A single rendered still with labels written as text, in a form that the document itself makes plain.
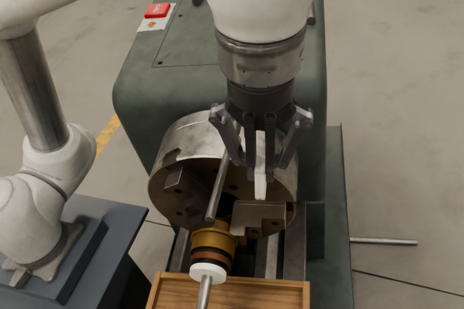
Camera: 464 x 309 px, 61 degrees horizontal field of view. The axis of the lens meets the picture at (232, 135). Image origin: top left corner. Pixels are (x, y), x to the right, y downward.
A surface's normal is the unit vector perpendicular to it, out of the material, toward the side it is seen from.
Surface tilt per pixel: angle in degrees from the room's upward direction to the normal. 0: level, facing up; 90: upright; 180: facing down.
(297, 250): 0
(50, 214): 90
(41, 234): 90
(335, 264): 0
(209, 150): 1
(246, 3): 95
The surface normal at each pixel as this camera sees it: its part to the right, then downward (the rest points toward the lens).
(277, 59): 0.33, 0.68
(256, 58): -0.14, 0.73
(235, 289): -0.16, -0.68
